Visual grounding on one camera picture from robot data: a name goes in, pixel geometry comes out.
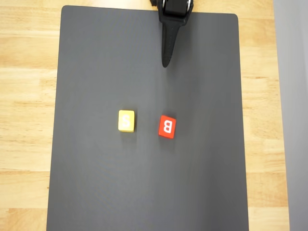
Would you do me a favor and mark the red letter B block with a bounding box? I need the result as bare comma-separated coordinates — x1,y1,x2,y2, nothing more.
158,115,177,140

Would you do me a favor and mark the dark grey rubber mat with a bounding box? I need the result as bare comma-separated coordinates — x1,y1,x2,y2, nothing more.
46,5,250,231

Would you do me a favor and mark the yellow letter S block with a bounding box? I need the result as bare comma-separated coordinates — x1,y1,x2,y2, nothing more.
117,110,135,133

